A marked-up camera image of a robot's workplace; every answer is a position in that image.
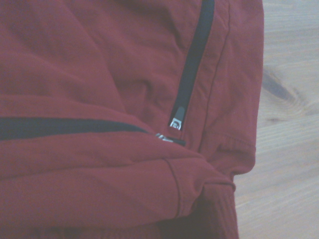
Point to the red zippered jacket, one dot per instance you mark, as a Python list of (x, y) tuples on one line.
[(99, 99)]

